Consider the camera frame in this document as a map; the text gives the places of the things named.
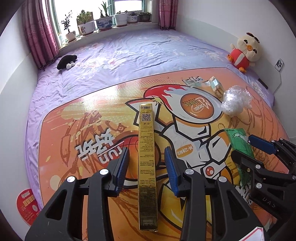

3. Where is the green snack wrapper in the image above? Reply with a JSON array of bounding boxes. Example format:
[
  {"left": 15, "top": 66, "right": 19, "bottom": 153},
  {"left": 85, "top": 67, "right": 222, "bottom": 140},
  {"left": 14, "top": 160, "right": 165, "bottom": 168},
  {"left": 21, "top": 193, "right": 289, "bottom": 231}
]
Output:
[{"left": 224, "top": 128, "right": 255, "bottom": 187}]

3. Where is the small patterned flower pot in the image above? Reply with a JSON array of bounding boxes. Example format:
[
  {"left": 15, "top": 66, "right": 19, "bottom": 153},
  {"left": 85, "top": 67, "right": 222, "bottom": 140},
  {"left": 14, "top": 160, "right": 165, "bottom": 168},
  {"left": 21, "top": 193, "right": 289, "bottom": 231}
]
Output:
[{"left": 127, "top": 12, "right": 138, "bottom": 24}]

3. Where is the left pink curtain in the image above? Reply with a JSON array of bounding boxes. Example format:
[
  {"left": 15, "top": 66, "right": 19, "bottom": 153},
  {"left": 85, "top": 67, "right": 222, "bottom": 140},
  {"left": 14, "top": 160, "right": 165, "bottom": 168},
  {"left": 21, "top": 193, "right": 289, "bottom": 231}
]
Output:
[{"left": 22, "top": 0, "right": 59, "bottom": 69}]

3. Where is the purple floral bed quilt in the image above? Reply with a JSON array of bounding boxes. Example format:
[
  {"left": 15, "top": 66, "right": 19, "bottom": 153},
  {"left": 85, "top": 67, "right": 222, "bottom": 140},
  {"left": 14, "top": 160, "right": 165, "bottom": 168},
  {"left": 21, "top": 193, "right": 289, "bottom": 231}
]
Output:
[{"left": 24, "top": 28, "right": 276, "bottom": 209}]

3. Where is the chick plush toy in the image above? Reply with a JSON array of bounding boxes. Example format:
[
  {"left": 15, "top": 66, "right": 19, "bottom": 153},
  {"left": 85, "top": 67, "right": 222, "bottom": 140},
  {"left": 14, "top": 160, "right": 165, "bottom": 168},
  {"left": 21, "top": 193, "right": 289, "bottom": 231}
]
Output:
[{"left": 227, "top": 32, "right": 262, "bottom": 73}]

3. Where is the clear plastic bag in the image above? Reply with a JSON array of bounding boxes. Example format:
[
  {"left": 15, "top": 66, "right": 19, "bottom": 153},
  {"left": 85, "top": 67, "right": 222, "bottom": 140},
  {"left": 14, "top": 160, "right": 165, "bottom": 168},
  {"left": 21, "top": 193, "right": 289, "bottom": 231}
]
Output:
[{"left": 221, "top": 85, "right": 253, "bottom": 117}]

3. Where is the pink curtain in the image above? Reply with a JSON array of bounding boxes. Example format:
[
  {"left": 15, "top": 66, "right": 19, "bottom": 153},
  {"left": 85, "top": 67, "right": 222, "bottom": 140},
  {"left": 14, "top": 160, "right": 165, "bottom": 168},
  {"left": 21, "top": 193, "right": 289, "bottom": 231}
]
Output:
[
  {"left": 22, "top": 0, "right": 59, "bottom": 69},
  {"left": 159, "top": 0, "right": 178, "bottom": 30}
]

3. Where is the green framed window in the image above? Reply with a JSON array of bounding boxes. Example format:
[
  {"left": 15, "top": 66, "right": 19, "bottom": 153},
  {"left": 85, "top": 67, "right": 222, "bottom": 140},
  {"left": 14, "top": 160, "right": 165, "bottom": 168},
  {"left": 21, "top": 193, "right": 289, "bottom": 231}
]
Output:
[{"left": 48, "top": 0, "right": 155, "bottom": 48}]

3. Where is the white headboard panel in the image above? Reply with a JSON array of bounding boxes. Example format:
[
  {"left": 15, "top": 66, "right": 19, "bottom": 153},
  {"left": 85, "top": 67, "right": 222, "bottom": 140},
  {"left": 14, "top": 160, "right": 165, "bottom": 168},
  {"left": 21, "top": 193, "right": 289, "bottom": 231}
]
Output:
[{"left": 176, "top": 14, "right": 281, "bottom": 94}]

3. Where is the leafy plant white pot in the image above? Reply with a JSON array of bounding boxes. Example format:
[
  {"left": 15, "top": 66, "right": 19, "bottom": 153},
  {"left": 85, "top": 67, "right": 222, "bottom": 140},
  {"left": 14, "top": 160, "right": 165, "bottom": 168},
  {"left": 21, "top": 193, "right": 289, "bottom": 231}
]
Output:
[{"left": 76, "top": 10, "right": 95, "bottom": 36}]

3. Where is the orange cartoon folding table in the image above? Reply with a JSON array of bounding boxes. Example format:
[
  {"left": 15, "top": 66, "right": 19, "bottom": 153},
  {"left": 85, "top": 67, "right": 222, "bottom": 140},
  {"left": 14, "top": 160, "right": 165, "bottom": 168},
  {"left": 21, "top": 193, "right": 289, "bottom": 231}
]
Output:
[{"left": 39, "top": 67, "right": 287, "bottom": 240}]

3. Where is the small plant white pot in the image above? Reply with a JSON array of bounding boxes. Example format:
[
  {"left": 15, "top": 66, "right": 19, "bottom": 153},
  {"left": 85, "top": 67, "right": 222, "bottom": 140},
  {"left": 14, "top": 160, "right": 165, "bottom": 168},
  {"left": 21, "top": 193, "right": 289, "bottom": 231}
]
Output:
[{"left": 61, "top": 11, "right": 76, "bottom": 42}]

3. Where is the wall power socket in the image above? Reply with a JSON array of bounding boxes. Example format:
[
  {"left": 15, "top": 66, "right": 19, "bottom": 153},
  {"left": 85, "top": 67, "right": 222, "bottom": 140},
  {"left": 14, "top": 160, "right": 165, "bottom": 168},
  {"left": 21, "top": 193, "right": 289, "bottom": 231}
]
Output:
[{"left": 274, "top": 58, "right": 284, "bottom": 72}]

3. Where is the red round sticker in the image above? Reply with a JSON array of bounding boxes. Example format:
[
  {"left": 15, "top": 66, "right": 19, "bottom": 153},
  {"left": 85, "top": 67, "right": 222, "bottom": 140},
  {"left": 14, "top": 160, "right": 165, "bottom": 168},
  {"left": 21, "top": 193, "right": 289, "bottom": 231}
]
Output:
[{"left": 16, "top": 189, "right": 40, "bottom": 226}]

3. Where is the gold long box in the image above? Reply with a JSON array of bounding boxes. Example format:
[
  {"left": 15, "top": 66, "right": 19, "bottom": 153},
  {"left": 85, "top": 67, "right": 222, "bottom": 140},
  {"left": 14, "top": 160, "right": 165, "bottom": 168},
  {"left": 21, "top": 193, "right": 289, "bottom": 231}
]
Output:
[{"left": 138, "top": 103, "right": 158, "bottom": 232}]

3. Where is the right pink curtain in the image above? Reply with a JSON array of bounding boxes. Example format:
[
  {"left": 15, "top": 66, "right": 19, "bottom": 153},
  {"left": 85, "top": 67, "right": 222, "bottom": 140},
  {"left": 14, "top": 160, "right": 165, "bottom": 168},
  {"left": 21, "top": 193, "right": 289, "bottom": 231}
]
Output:
[{"left": 159, "top": 0, "right": 178, "bottom": 30}]

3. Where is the white flower pot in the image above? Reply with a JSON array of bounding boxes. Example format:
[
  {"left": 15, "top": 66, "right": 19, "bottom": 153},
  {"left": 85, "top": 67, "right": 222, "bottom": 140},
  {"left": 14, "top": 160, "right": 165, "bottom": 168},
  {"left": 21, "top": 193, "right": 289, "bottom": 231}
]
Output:
[{"left": 114, "top": 11, "right": 127, "bottom": 27}]

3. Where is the small carton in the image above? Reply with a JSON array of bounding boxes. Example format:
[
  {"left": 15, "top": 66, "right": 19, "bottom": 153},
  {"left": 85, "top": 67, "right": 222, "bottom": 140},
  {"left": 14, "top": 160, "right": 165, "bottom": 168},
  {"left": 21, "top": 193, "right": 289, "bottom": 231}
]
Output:
[{"left": 203, "top": 76, "right": 225, "bottom": 98}]

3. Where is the black white plush toy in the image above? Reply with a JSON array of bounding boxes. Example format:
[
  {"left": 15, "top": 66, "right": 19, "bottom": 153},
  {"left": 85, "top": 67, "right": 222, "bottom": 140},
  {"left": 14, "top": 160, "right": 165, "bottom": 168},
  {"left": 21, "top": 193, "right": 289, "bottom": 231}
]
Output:
[{"left": 57, "top": 55, "right": 77, "bottom": 70}]

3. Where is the dark flower pot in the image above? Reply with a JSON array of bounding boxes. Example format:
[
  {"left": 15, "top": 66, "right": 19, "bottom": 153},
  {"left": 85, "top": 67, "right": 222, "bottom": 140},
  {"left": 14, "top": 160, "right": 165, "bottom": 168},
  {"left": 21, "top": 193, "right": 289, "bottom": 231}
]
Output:
[{"left": 138, "top": 12, "right": 151, "bottom": 22}]

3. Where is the blue white porcelain planter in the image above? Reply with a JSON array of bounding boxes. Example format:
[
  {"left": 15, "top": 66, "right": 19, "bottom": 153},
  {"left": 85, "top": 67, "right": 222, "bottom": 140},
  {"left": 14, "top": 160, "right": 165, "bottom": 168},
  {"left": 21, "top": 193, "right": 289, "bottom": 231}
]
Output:
[{"left": 96, "top": 1, "right": 113, "bottom": 31}]

